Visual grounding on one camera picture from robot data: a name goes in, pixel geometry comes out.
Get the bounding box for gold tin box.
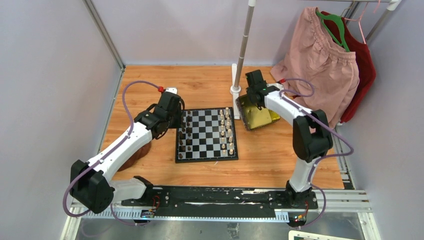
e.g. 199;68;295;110
235;94;281;131

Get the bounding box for black white chess board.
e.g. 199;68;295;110
175;107;239;164

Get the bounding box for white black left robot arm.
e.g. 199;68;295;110
69;87;185;214

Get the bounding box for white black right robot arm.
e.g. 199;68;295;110
245;70;333;209

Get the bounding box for white clothes rack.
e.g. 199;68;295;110
230;0;402;120

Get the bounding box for brown cloth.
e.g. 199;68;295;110
117;142;152;172

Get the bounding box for pink garment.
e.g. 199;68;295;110
270;7;359;128

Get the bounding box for green clothes hanger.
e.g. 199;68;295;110
315;10;351;53

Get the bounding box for red garment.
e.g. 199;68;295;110
314;9;376;125

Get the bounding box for pink clothes hanger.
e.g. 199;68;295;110
342;0;384;44

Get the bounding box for white tablet corner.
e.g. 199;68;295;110
288;230;353;240

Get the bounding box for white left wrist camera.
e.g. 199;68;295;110
158;86;178;95

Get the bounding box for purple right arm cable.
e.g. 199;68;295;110
277;78;355;229

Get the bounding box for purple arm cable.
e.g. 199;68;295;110
62;80;165;227
277;78;355;229

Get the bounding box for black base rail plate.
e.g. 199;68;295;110
121;186;318;219

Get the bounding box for aluminium frame post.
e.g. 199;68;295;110
82;0;126;72

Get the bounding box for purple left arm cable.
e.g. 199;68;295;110
62;80;165;227

